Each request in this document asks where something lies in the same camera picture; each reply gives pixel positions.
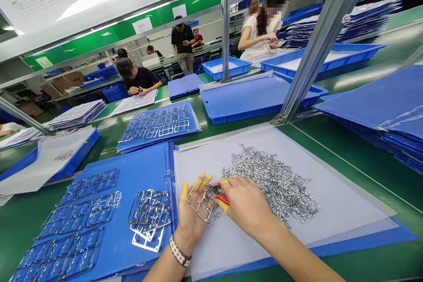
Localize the person's right hand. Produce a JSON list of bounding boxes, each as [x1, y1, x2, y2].
[[219, 175, 281, 234]]

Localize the person's left hand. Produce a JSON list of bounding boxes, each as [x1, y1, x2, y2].
[[171, 172, 217, 246]]

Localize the silver metal part frame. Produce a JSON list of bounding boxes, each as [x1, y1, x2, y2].
[[186, 176, 219, 225]]

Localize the red-handled cutting pliers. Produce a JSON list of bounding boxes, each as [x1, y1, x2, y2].
[[206, 182, 229, 206]]

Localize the pile of small metal parts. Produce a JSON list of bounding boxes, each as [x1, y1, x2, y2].
[[203, 142, 323, 230]]

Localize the stack of emptied metal frames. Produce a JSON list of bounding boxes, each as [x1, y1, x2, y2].
[[127, 189, 173, 253]]

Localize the blue corrugated board with frames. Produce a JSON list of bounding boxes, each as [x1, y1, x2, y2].
[[10, 143, 179, 282]]

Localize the large translucent plastic sheet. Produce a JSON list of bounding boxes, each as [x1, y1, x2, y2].
[[173, 126, 401, 281]]

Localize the stack of boards with full frames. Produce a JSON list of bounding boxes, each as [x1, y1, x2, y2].
[[115, 99, 203, 156]]

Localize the large blue tray with boards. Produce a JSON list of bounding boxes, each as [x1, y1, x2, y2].
[[199, 70, 330, 126]]

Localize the blue corrugated board under sheet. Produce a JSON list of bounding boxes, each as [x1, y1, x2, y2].
[[168, 143, 420, 282]]

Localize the group of flat empty frames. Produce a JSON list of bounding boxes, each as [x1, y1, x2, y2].
[[11, 168, 121, 282]]

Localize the white sheet with parts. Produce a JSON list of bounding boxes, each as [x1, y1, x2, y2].
[[110, 89, 159, 117]]

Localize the low stack of blue boards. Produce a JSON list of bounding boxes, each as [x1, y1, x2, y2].
[[167, 73, 204, 100]]

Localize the small blue tray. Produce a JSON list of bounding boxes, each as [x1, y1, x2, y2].
[[201, 56, 252, 82]]

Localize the blue tray with translucent sheet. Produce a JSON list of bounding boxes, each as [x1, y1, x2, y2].
[[0, 126, 101, 196]]

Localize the stack of white sheets with parts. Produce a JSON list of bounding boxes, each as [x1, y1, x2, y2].
[[43, 99, 108, 132]]

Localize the tall stack of blue boards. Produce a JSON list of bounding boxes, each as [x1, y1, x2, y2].
[[312, 63, 423, 175]]

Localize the long blue tray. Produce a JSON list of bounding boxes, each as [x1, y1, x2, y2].
[[260, 43, 386, 78]]

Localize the cardboard boxes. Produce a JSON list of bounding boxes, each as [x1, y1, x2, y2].
[[39, 70, 85, 98]]

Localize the stack of boards with parts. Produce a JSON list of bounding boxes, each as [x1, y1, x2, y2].
[[284, 0, 414, 48]]

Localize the thick aluminium post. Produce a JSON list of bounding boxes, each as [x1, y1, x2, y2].
[[270, 0, 377, 126]]

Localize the thin aluminium post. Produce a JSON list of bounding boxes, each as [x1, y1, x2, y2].
[[219, 0, 242, 84]]

